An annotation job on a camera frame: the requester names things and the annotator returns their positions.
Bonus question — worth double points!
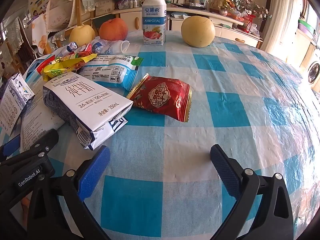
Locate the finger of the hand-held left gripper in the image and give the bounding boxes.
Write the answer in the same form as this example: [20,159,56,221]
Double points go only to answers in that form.
[0,133,22,157]
[0,129,60,167]

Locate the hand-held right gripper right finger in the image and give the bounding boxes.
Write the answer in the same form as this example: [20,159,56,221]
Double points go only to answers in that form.
[209,144,294,240]

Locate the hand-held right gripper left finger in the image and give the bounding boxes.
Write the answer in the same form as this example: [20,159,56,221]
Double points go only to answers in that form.
[26,145,112,240]

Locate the white blue carton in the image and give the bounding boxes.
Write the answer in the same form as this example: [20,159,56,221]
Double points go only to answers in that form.
[19,54,67,153]

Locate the small grey white carton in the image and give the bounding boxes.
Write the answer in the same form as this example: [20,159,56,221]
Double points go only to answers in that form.
[0,73,35,133]

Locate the white milk carton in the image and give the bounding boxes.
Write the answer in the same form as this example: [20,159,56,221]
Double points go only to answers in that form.
[42,70,133,150]

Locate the yellow green snack wrapper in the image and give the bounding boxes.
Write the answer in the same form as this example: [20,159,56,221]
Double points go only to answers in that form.
[41,51,98,82]

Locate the blue white plastic packet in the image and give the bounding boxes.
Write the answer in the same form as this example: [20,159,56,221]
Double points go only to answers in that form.
[79,54,144,91]

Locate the small plastic water bottle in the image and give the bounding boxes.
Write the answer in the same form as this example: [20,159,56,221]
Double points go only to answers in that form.
[59,41,79,58]

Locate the red snack packet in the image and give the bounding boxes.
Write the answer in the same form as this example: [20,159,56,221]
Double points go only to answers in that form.
[126,74,192,122]

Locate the small white yogurt bottle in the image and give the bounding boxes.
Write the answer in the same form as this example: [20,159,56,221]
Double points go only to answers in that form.
[89,39,130,55]

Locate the blue white checked tablecloth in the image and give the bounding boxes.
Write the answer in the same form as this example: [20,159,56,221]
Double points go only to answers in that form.
[0,30,317,240]

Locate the orange print dining tablecloth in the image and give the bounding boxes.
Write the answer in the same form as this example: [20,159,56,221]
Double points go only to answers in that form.
[30,12,54,55]

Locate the yellow pear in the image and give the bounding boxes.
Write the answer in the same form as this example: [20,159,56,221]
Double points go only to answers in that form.
[69,26,96,47]
[181,15,216,47]

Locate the white cartoon print cloth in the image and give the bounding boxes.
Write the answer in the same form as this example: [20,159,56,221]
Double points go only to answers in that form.
[46,0,80,33]

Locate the white washing machine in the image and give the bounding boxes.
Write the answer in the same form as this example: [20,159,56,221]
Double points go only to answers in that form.
[301,40,320,90]

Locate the light wooden chair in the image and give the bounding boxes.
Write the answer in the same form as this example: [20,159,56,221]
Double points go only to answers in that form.
[45,0,100,55]

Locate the cream tv cabinet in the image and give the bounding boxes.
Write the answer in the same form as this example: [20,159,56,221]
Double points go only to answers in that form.
[111,4,264,48]

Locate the white printed bag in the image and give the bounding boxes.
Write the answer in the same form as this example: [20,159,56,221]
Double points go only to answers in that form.
[96,0,116,16]

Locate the red gift bag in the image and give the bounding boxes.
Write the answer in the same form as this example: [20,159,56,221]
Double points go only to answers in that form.
[244,14,256,33]

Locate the white covered air conditioner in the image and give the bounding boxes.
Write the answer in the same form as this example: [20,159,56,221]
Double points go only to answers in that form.
[260,0,300,53]

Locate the white yoghurt bottle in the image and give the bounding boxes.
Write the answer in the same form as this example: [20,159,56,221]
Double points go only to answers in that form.
[141,0,167,46]

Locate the stacked plastic basins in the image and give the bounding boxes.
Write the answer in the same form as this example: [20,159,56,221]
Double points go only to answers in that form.
[297,19,315,34]

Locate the golden gift ornament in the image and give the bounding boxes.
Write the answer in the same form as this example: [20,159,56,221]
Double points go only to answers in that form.
[209,0,232,13]

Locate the artificial flower arrangement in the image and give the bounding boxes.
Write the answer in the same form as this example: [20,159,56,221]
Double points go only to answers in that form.
[234,0,269,18]

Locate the black tray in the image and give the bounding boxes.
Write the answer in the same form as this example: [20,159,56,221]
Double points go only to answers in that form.
[184,2,208,9]

